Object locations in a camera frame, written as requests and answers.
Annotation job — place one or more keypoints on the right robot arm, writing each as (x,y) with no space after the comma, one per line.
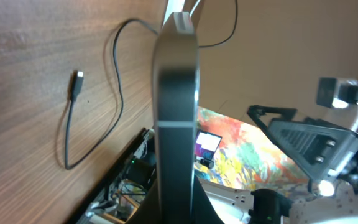
(337,204)

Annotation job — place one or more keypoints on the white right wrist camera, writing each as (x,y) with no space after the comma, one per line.
(337,92)

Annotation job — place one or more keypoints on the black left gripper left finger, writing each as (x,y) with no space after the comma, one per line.
(148,212)

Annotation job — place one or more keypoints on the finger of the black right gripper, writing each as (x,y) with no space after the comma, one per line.
(294,138)
(262,116)

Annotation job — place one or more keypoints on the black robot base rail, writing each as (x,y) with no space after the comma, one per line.
(120,192)

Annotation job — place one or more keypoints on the colourful painted cloth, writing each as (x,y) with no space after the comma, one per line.
(246,159)

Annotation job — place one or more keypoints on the laptop with lit screen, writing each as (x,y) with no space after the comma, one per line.
(206,144)

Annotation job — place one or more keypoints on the blue Galaxy S25 smartphone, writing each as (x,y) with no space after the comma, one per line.
(175,87)

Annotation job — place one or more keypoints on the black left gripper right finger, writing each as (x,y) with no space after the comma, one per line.
(203,211)

